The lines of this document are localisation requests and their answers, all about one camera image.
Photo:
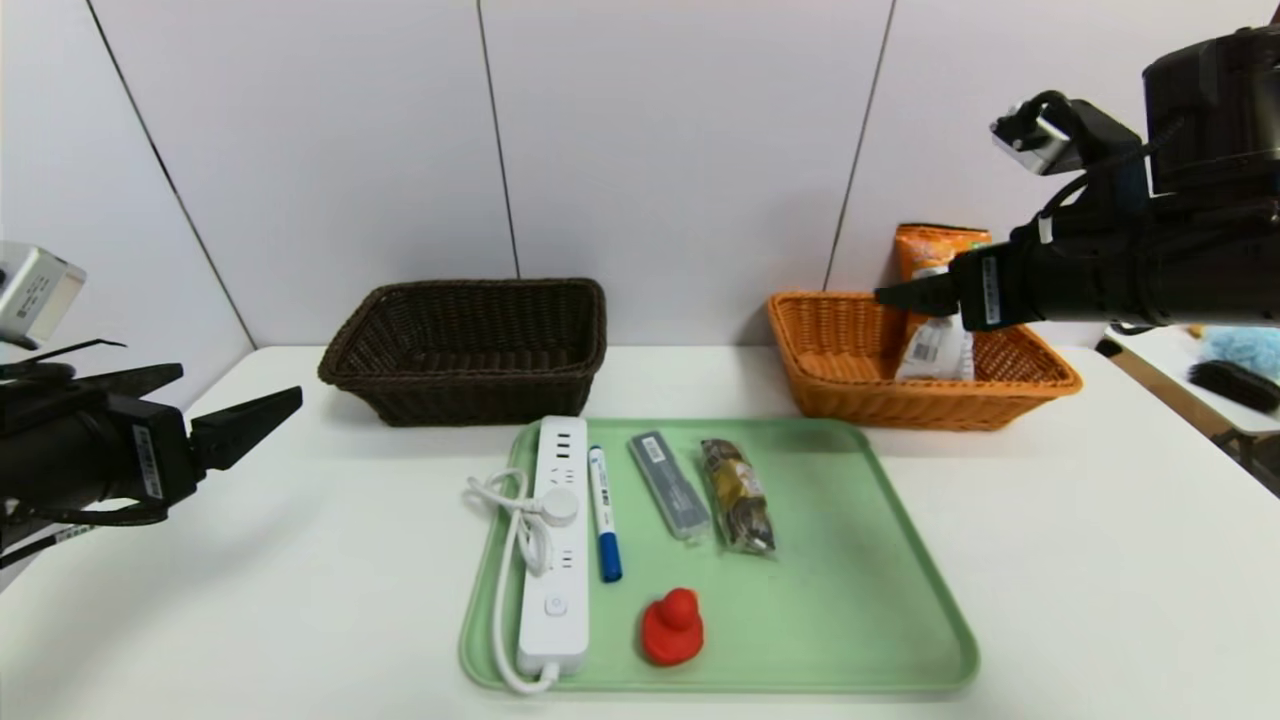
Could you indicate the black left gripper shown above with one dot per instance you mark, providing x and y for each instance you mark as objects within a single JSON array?
[{"x": 155, "y": 459}]

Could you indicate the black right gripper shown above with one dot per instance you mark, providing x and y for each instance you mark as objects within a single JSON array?
[{"x": 987, "y": 289}]

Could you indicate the orange snack bag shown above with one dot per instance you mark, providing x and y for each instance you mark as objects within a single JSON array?
[{"x": 935, "y": 250}]

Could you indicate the brown snack bar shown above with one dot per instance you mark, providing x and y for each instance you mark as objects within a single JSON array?
[{"x": 738, "y": 495}]

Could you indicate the grey transparent plastic case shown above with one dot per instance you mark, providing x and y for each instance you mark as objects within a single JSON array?
[{"x": 668, "y": 485}]

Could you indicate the orange wicker basket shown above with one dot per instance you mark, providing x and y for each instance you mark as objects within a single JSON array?
[{"x": 900, "y": 405}]

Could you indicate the dark brown wicker basket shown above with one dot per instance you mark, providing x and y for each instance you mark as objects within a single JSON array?
[{"x": 450, "y": 400}]

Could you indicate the white side table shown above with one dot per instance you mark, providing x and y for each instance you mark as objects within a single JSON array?
[{"x": 1160, "y": 360}]

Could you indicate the green plastic tray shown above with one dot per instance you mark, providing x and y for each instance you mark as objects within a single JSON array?
[{"x": 820, "y": 600}]

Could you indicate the black brush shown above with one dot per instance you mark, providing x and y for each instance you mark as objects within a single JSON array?
[{"x": 1230, "y": 385}]

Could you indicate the blue fluffy duster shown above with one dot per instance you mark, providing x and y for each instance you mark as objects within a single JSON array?
[{"x": 1245, "y": 350}]

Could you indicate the blue whiteboard marker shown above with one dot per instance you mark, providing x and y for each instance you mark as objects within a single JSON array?
[{"x": 603, "y": 500}]

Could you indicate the red rubber duck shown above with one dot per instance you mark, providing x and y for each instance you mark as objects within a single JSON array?
[{"x": 672, "y": 630}]

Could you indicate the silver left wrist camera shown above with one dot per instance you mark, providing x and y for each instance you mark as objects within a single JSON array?
[{"x": 35, "y": 295}]

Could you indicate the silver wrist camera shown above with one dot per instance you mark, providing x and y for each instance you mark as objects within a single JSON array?
[
  {"x": 35, "y": 295},
  {"x": 1030, "y": 135}
]

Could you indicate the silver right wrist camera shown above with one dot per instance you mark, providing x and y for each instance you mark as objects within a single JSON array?
[{"x": 1030, "y": 135}]

